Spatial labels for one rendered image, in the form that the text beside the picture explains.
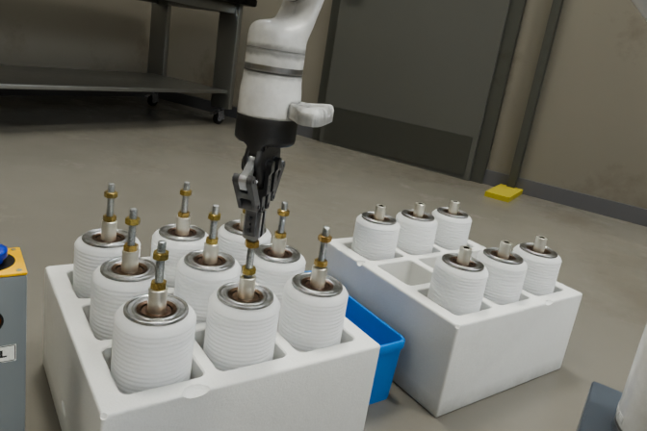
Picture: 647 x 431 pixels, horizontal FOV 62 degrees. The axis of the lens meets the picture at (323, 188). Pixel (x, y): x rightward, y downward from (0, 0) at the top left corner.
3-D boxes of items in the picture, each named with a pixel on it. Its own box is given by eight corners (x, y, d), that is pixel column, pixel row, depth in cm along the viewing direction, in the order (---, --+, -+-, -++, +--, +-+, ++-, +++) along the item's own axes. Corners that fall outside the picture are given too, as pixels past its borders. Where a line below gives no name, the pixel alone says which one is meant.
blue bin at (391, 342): (396, 399, 96) (409, 340, 93) (348, 415, 90) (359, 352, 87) (307, 318, 120) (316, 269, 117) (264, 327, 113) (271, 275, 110)
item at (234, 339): (276, 423, 75) (294, 308, 70) (211, 443, 70) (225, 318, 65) (247, 384, 83) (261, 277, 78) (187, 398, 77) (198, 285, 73)
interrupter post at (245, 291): (257, 301, 71) (260, 278, 71) (241, 303, 70) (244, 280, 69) (249, 292, 73) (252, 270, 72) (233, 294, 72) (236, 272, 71)
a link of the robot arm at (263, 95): (317, 130, 60) (325, 74, 58) (223, 113, 62) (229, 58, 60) (334, 122, 68) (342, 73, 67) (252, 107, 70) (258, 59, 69)
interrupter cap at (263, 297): (283, 307, 71) (283, 302, 71) (230, 316, 67) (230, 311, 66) (258, 282, 77) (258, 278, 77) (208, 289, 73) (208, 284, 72)
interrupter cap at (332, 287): (350, 297, 77) (351, 292, 77) (302, 300, 73) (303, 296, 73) (328, 274, 83) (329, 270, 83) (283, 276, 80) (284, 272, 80)
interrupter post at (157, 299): (170, 311, 66) (172, 287, 65) (158, 319, 63) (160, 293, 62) (154, 305, 66) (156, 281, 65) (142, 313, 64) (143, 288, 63)
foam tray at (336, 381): (361, 446, 83) (381, 344, 79) (93, 551, 61) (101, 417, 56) (248, 324, 113) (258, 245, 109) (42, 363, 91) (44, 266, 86)
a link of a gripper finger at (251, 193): (234, 170, 62) (243, 197, 67) (228, 183, 61) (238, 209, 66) (255, 174, 61) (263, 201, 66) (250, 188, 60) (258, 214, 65)
